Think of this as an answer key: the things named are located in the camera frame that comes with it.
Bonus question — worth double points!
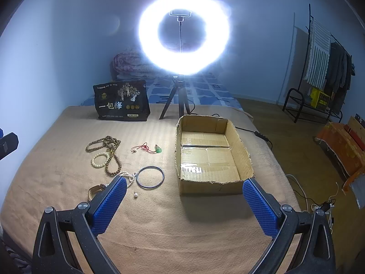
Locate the red strap wristwatch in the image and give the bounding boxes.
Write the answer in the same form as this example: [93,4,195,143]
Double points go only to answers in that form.
[88,184,106,202]

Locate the cream bead bracelet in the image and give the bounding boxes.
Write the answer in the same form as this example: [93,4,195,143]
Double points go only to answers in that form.
[90,152,111,169]

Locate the brown wooden bead necklace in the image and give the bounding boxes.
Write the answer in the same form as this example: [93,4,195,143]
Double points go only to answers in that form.
[85,135,124,178]

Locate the white pearl necklace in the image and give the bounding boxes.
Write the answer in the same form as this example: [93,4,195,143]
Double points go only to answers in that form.
[119,170,138,189]

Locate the blue bangle ring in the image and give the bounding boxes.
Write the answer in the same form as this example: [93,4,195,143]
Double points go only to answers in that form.
[135,166,166,191]

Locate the green jade pendant red cord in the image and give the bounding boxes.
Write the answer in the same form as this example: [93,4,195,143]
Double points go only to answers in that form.
[130,142,163,155]

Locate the orange patterned cloth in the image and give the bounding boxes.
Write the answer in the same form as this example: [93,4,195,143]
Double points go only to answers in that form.
[315,115,364,193]

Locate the black printed snack bag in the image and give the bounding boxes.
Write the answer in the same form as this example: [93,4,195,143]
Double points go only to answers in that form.
[93,80,150,121]

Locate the open cardboard box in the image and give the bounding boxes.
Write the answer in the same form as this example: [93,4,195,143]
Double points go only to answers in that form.
[175,115,254,196]

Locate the folded floral quilt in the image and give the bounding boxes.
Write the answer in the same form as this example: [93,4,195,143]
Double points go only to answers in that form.
[110,49,160,80]

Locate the yellow box on rack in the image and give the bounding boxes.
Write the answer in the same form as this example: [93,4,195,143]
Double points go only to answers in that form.
[310,87,330,111]

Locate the black clothes rack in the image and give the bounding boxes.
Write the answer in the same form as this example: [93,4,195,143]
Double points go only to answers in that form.
[282,13,355,124]

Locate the black tripod stand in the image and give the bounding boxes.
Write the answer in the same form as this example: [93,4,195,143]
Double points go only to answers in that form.
[160,76,191,119]

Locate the white striped towel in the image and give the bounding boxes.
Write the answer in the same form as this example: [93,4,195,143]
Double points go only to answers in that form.
[303,17,332,90]

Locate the dark hanging clothes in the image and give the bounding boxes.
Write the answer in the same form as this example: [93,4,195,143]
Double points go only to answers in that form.
[323,42,355,114]

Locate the blue patterned bed sheet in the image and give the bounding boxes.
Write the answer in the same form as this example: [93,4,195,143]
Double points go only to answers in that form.
[79,71,247,112]

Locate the white power strip cables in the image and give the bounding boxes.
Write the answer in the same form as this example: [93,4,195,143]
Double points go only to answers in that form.
[284,173,340,234]

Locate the black ring light cable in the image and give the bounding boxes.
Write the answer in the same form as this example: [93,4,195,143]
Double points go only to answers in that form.
[187,102,274,151]

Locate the bright ring light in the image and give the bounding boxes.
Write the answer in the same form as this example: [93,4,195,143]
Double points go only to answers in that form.
[138,0,230,76]

